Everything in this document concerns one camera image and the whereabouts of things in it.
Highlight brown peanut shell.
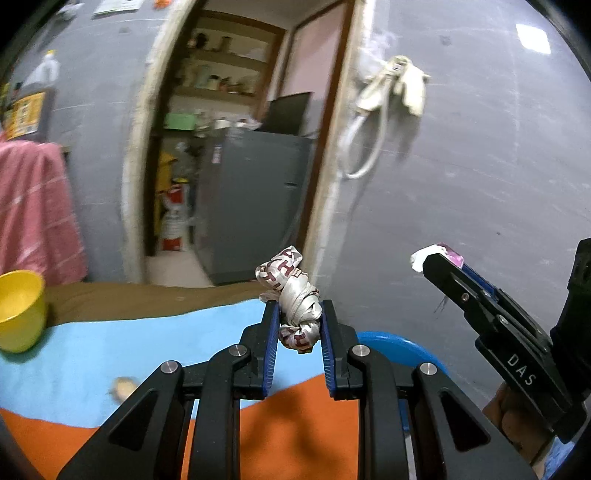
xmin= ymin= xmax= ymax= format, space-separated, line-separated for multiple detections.
xmin=110 ymin=377 xmax=137 ymax=403

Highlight person's right hand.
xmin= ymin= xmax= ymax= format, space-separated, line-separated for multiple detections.
xmin=482 ymin=382 xmax=555 ymax=477

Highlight blue plastic bucket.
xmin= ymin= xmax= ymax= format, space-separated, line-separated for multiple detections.
xmin=346 ymin=332 xmax=453 ymax=453

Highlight striped orange brown blue blanket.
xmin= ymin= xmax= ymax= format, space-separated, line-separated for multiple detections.
xmin=1 ymin=283 xmax=358 ymax=479

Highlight yellow plastic bowl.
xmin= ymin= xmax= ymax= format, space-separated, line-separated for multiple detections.
xmin=0 ymin=270 xmax=47 ymax=353

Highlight red white sack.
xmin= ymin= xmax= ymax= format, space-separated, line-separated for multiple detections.
xmin=159 ymin=178 xmax=190 ymax=251

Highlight pink plaid cloth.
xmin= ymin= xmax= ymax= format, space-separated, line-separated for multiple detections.
xmin=0 ymin=141 xmax=88 ymax=286

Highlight white rubber gloves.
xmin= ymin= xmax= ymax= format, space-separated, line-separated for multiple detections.
xmin=355 ymin=55 xmax=430 ymax=117

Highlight black flat monitor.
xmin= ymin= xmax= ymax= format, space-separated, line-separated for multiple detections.
xmin=259 ymin=92 xmax=312 ymax=136

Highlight green plastic box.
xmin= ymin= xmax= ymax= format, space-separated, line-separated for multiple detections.
xmin=164 ymin=112 xmax=197 ymax=131

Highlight wooden shelf unit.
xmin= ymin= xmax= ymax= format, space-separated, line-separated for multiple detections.
xmin=172 ymin=10 xmax=287 ymax=119

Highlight large cooking oil jug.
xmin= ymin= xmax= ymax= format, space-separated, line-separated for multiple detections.
xmin=4 ymin=50 xmax=60 ymax=143

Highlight white hose loop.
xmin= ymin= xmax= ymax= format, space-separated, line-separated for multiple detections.
xmin=341 ymin=78 xmax=390 ymax=180

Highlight orange wall hook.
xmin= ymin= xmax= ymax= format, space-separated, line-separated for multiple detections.
xmin=153 ymin=0 xmax=172 ymax=10

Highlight white wall switch plate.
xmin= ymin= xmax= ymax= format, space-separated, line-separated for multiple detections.
xmin=93 ymin=0 xmax=143 ymax=16

